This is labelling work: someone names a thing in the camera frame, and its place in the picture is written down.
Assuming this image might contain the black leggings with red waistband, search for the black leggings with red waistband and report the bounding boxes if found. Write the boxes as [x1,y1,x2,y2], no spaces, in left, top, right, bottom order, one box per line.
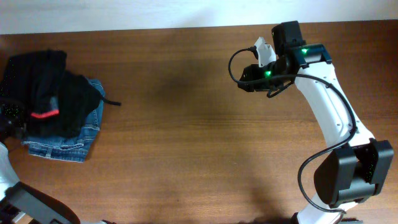
[1,50,67,140]

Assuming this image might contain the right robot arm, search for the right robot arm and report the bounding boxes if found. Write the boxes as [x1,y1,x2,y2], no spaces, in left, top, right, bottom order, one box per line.
[236,21,394,224]

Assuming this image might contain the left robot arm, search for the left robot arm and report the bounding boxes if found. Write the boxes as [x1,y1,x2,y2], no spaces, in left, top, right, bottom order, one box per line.
[1,97,82,224]

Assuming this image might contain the black garment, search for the black garment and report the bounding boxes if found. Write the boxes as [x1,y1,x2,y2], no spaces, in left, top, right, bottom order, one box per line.
[53,71,121,138]

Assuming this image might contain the blue denim jeans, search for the blue denim jeans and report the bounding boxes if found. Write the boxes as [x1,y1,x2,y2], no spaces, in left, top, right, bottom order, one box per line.
[21,79,105,162]

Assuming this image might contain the right black cable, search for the right black cable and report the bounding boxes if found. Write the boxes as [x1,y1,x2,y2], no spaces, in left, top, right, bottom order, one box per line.
[228,46,358,215]

